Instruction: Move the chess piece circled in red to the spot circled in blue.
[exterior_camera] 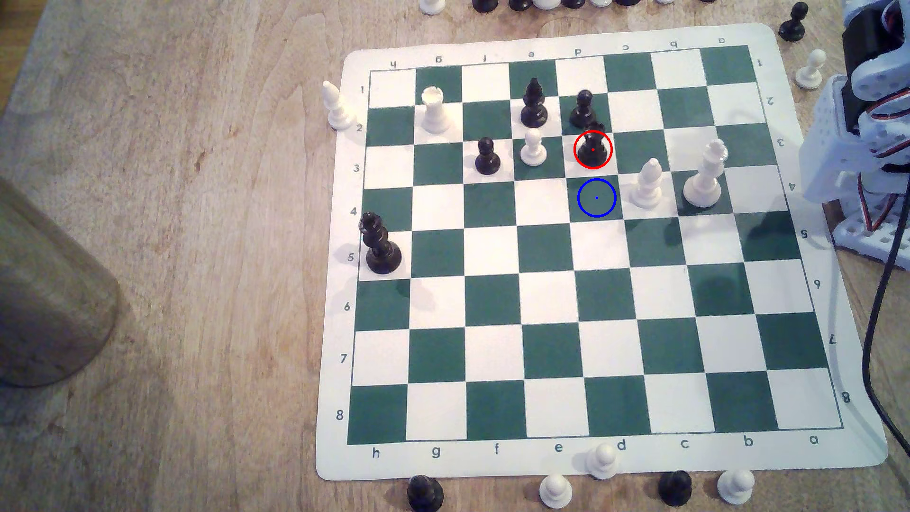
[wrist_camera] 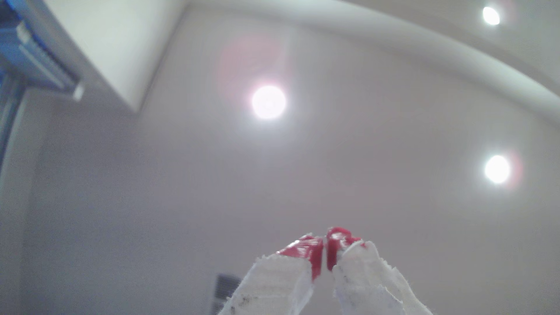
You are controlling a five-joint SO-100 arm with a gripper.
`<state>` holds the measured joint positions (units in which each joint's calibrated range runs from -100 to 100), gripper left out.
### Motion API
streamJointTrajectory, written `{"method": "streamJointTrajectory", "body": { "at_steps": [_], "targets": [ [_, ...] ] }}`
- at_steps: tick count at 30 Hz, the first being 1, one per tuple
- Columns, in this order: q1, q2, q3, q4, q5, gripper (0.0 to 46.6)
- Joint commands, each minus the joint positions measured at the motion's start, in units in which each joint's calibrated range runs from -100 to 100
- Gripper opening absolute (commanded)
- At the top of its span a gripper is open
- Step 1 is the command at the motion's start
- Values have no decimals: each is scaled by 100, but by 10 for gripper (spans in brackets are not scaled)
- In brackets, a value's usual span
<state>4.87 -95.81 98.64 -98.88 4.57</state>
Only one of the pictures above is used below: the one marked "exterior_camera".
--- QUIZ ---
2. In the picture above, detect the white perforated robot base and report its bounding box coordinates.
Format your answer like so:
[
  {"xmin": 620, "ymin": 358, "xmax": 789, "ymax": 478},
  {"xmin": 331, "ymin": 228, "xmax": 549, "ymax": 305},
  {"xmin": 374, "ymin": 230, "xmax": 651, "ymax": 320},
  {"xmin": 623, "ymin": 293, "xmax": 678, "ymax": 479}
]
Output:
[{"xmin": 830, "ymin": 201, "xmax": 910, "ymax": 272}]

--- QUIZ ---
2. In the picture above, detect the green and white chess mat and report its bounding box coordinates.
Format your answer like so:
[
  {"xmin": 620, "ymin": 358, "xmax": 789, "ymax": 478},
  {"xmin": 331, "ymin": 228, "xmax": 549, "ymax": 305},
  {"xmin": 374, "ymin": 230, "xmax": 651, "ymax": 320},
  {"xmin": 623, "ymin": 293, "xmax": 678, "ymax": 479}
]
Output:
[{"xmin": 315, "ymin": 23, "xmax": 889, "ymax": 482}]

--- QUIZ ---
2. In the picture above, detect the white pawn chess piece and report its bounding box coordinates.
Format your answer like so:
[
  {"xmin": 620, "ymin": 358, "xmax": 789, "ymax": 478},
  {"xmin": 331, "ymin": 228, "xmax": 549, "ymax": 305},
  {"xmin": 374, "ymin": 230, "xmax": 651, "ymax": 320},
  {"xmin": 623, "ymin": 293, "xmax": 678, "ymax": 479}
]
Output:
[
  {"xmin": 586, "ymin": 444, "xmax": 620, "ymax": 480},
  {"xmin": 717, "ymin": 468, "xmax": 756, "ymax": 506},
  {"xmin": 539, "ymin": 474, "xmax": 573, "ymax": 509},
  {"xmin": 794, "ymin": 49, "xmax": 827, "ymax": 91},
  {"xmin": 520, "ymin": 128, "xmax": 548, "ymax": 167}
]

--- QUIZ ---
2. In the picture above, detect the white rook chess piece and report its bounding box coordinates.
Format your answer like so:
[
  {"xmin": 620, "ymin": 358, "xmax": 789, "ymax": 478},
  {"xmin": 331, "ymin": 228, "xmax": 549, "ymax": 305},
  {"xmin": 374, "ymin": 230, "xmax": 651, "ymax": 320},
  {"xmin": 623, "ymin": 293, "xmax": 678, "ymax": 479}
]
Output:
[{"xmin": 421, "ymin": 86, "xmax": 451, "ymax": 135}]

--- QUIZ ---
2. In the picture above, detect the black bishop chess piece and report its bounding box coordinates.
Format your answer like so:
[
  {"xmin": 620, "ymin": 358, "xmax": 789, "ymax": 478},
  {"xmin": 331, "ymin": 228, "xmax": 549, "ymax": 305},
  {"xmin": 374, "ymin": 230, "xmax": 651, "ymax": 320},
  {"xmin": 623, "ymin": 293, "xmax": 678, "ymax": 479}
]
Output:
[{"xmin": 520, "ymin": 78, "xmax": 549, "ymax": 129}]

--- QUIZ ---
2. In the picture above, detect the white bishop chess piece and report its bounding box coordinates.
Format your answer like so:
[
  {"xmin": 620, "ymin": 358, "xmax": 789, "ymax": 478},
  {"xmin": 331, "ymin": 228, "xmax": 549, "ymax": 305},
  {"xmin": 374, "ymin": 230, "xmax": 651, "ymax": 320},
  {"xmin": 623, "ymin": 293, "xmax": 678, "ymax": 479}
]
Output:
[
  {"xmin": 321, "ymin": 80, "xmax": 354, "ymax": 131},
  {"xmin": 631, "ymin": 158, "xmax": 664, "ymax": 210}
]

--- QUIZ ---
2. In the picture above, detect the white queen chess piece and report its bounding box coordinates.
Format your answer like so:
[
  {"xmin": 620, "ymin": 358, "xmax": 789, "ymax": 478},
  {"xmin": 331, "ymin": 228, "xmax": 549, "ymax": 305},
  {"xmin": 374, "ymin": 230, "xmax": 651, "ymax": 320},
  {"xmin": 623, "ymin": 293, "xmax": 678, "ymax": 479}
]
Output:
[{"xmin": 683, "ymin": 139, "xmax": 730, "ymax": 209}]

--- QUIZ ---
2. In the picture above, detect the black king on h5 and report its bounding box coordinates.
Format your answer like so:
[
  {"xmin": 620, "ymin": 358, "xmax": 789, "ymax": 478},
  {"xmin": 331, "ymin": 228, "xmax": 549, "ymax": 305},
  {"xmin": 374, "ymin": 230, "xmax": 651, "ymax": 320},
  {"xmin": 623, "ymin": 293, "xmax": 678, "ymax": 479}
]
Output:
[{"xmin": 358, "ymin": 212, "xmax": 402, "ymax": 275}]

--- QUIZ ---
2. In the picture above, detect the blurry brown wooden cylinder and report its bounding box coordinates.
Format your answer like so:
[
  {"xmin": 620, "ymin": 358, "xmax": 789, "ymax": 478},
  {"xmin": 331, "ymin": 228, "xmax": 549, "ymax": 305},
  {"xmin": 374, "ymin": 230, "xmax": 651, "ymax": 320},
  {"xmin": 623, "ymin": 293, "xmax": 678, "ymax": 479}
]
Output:
[{"xmin": 0, "ymin": 176, "xmax": 120, "ymax": 389}]

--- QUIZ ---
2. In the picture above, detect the black cable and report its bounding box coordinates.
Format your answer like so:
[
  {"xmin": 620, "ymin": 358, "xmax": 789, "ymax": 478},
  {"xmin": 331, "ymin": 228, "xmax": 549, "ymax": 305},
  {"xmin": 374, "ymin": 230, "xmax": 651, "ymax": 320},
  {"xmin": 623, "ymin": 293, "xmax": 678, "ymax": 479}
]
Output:
[{"xmin": 861, "ymin": 160, "xmax": 910, "ymax": 459}]

